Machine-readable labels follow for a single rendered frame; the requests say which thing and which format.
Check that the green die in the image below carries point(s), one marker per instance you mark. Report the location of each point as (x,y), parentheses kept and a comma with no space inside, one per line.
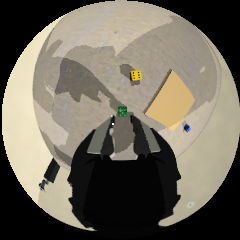
(122,111)

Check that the blue die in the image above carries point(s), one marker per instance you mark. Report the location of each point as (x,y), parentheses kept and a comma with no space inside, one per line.
(187,128)

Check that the tan flat mat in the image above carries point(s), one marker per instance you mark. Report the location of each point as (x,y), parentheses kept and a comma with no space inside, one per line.
(172,102)

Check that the yellow die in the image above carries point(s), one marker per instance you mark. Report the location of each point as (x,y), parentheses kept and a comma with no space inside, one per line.
(135,75)

